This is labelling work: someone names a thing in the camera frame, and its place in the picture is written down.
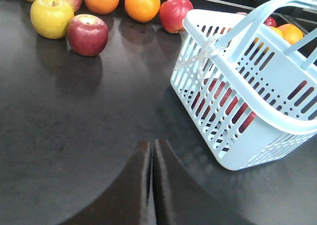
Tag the yellow apple front left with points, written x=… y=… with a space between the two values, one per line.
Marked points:
x=50 y=18

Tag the dark red apple left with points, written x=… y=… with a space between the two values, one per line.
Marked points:
x=87 y=34

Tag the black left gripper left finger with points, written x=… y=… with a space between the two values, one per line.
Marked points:
x=125 y=201

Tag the orange near front apples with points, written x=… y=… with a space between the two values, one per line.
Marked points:
x=291 y=33

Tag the orange middle right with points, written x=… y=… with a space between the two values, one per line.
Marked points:
x=142 y=10

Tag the red apple beside oranges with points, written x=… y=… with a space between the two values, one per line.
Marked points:
x=172 y=13

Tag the black wooden display stand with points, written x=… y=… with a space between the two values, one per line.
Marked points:
x=69 y=124

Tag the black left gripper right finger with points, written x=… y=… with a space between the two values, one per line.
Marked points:
x=179 y=200

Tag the light blue plastic basket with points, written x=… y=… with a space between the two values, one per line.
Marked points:
x=263 y=70

